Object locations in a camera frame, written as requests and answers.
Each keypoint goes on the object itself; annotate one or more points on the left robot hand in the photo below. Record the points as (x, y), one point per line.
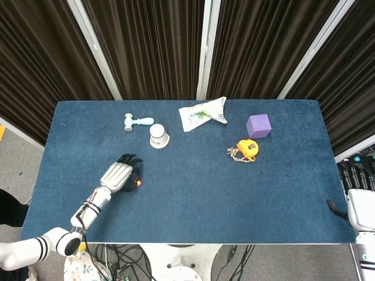
(115, 175)

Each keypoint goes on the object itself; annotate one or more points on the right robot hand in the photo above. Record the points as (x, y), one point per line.
(361, 207)

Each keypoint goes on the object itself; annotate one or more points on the small dark red object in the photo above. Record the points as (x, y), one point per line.
(138, 183)

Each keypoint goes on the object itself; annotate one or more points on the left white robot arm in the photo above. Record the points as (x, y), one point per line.
(88, 212)

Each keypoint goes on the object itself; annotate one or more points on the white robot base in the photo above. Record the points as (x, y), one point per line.
(181, 263)

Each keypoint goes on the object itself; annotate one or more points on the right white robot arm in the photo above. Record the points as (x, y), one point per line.
(366, 257)

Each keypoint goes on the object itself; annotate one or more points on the white paper cup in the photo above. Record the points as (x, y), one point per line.
(159, 136)

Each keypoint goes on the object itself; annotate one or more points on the pale green toy hammer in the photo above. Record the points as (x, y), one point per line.
(137, 121)

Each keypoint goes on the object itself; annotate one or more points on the blue table cloth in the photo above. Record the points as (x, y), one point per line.
(205, 190)

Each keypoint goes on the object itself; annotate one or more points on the floral fabric bag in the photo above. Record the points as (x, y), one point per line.
(79, 267)

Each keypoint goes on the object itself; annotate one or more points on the crumpled white plastic pouch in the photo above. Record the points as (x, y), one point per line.
(199, 115)

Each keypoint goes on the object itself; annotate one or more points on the black bag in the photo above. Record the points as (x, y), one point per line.
(11, 209)

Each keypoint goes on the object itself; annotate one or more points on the dark brown curtain panel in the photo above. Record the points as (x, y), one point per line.
(348, 79)
(257, 49)
(38, 73)
(152, 49)

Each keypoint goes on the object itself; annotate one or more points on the yellow tape measure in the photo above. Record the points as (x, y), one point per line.
(247, 147)

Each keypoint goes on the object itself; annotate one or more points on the purple foam cube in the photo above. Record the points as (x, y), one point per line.
(259, 127)

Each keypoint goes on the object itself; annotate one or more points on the white partition base rail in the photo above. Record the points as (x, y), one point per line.
(356, 149)
(20, 133)

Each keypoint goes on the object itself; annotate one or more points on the white table frame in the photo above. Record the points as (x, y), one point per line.
(205, 243)

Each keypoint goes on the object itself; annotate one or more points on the white partition post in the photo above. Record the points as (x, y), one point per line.
(93, 49)
(207, 49)
(315, 49)

